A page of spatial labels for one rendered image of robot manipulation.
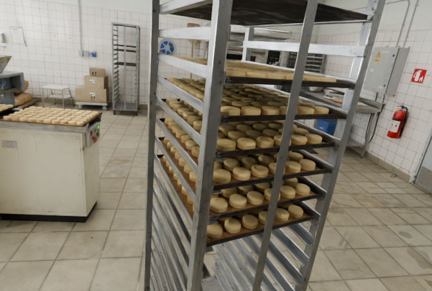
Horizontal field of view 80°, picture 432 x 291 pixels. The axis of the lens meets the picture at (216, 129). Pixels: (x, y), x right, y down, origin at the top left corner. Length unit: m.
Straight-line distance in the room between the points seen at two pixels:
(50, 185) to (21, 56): 4.79
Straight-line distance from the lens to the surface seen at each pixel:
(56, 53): 6.69
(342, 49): 0.88
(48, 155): 2.39
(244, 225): 0.85
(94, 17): 6.44
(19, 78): 2.87
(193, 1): 0.77
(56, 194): 2.53
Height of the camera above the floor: 1.56
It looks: 17 degrees down
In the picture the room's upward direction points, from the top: 6 degrees clockwise
